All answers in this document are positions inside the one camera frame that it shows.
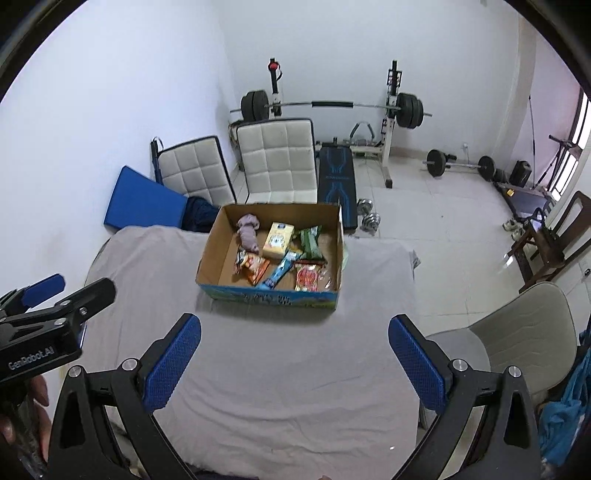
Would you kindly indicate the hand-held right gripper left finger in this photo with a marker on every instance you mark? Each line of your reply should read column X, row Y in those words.
column 171, row 364

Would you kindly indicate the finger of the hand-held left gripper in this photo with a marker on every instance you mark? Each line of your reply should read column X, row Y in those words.
column 44, row 288
column 90, row 297

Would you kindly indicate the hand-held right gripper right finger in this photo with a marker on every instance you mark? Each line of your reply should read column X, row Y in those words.
column 415, row 364

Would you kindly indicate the cardboard box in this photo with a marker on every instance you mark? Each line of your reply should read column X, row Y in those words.
column 217, row 272

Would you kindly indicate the orange snack packet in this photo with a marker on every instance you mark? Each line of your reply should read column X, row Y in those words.
column 254, row 268

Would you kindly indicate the red snack packet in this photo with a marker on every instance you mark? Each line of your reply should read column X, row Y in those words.
column 309, row 278

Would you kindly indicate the blue long snack packet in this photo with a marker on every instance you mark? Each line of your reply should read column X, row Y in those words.
column 279, row 273

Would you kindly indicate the purple plush toy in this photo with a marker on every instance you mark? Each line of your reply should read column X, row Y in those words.
column 248, row 233

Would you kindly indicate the green snack packet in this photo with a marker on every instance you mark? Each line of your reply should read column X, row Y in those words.
column 308, row 242

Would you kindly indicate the yellow white tissue pack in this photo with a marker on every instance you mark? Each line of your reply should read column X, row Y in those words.
column 277, row 241

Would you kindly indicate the person's left hand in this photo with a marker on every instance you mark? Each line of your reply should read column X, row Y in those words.
column 39, row 401

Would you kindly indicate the grey plastic chair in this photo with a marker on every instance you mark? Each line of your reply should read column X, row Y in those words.
column 521, row 337

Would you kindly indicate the blue foam mat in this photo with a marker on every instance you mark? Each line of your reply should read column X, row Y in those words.
column 138, row 198

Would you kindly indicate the grey table cloth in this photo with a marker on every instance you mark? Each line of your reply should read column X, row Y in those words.
column 286, row 383

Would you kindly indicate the dark blue cloth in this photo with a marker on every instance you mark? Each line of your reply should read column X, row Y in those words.
column 198, row 217

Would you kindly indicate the chrome dumbbell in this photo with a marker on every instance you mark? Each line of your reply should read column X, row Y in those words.
column 365, row 206
column 371, row 221

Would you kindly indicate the blue black pole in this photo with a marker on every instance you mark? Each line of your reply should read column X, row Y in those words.
column 156, row 159

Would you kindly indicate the blue bag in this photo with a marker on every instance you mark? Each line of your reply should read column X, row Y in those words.
column 568, row 415

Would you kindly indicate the white padded chair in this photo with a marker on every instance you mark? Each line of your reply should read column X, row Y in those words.
column 277, row 159
column 194, row 168

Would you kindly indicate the pair of white shoes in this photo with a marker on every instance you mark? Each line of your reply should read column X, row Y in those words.
column 513, row 228

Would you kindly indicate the black blue weight bench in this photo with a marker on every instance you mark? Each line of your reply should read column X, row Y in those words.
column 337, row 184

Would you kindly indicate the treadmill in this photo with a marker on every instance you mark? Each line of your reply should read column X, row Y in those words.
column 526, row 198

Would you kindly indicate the short barbell with black plates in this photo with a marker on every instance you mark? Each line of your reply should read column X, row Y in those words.
column 436, row 162

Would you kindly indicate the dark wooden chair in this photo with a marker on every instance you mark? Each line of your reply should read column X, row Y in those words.
column 577, row 230

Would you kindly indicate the white barbell rack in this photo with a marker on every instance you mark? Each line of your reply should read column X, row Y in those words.
column 388, row 147

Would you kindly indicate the black speaker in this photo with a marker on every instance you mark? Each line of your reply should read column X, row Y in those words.
column 521, row 173

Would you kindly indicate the long barbell with black plates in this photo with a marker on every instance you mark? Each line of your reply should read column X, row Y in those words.
column 330, row 105

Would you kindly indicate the window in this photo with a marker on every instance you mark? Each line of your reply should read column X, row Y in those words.
column 579, row 138

